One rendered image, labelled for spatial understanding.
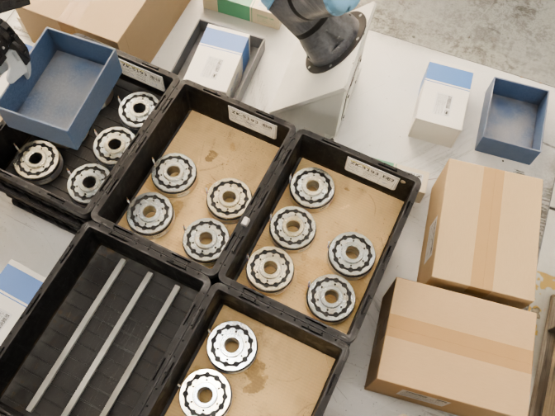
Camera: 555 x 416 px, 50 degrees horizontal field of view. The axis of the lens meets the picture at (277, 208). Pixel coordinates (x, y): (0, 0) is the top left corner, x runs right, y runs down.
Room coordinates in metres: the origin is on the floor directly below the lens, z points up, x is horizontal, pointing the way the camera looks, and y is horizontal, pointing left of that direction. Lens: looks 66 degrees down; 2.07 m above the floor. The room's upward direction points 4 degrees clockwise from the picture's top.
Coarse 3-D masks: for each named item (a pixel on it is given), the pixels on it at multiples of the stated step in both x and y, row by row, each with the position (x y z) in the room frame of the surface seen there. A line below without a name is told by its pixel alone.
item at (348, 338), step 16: (336, 144) 0.68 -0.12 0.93; (368, 160) 0.64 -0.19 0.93; (272, 176) 0.59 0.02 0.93; (400, 176) 0.61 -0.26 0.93; (416, 192) 0.57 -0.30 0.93; (256, 208) 0.51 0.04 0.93; (400, 224) 0.50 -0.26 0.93; (240, 240) 0.44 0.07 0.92; (384, 256) 0.42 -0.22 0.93; (224, 272) 0.37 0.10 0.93; (240, 288) 0.33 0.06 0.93; (272, 304) 0.31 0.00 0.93; (368, 304) 0.32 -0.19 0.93; (304, 320) 0.28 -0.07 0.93; (336, 336) 0.25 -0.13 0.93; (352, 336) 0.25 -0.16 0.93
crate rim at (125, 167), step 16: (176, 96) 0.78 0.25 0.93; (224, 96) 0.79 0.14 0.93; (160, 112) 0.73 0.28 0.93; (256, 112) 0.75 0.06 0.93; (288, 128) 0.71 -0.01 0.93; (144, 144) 0.65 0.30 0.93; (288, 144) 0.67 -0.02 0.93; (128, 160) 0.61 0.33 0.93; (112, 192) 0.53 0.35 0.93; (256, 192) 0.55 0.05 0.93; (96, 208) 0.49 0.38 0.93; (112, 224) 0.46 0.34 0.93; (240, 224) 0.47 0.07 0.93; (144, 240) 0.42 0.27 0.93; (176, 256) 0.40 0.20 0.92; (224, 256) 0.40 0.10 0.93; (208, 272) 0.36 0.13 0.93
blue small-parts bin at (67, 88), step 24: (48, 48) 0.76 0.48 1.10; (72, 48) 0.76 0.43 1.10; (96, 48) 0.75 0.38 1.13; (48, 72) 0.72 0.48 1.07; (72, 72) 0.72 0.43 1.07; (96, 72) 0.73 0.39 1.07; (120, 72) 0.73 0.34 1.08; (24, 96) 0.65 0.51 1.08; (48, 96) 0.66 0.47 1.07; (72, 96) 0.67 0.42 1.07; (96, 96) 0.64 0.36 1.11; (24, 120) 0.57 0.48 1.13; (48, 120) 0.61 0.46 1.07; (72, 120) 0.57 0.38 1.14; (72, 144) 0.55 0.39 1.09
